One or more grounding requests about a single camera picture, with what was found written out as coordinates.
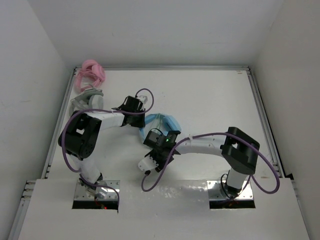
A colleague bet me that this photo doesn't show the blue headphones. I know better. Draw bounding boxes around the blue headphones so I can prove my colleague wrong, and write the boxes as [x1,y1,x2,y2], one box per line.
[144,113,182,136]

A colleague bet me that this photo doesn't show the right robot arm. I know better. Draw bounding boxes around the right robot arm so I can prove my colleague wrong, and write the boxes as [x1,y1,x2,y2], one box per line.
[138,127,260,199]

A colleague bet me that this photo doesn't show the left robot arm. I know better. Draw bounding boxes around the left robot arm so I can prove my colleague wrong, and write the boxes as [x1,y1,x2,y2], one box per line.
[58,95,148,188]

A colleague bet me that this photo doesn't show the grey headphones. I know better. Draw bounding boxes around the grey headphones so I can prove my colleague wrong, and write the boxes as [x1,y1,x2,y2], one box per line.
[69,88,104,117]

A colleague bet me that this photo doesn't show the pink headphones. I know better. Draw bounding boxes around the pink headphones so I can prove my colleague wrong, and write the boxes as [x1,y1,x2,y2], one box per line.
[74,59,106,93]

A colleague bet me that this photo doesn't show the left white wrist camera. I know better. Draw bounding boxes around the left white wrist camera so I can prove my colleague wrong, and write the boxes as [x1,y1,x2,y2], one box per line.
[137,95,148,105]

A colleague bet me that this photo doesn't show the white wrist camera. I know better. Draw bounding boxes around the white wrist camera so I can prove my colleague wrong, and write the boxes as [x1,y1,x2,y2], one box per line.
[137,155,159,173]
[137,95,148,105]

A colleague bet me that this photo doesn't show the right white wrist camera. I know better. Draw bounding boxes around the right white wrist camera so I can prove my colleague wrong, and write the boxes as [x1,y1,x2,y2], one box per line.
[137,155,159,173]

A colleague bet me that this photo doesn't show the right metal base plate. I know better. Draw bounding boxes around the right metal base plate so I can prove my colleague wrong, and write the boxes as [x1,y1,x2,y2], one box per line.
[206,180,254,201]

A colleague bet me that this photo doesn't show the metal base plate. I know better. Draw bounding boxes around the metal base plate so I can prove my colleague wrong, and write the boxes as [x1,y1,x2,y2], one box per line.
[206,180,254,201]
[73,179,120,201]

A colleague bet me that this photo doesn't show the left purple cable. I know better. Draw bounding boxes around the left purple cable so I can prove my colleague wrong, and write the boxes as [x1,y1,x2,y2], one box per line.
[61,88,155,208]

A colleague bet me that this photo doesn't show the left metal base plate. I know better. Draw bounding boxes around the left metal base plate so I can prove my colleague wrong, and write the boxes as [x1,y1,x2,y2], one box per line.
[73,179,120,201]

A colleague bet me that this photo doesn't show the aluminium table frame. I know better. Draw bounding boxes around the aluminium table frame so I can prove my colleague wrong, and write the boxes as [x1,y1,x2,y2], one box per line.
[10,67,308,240]

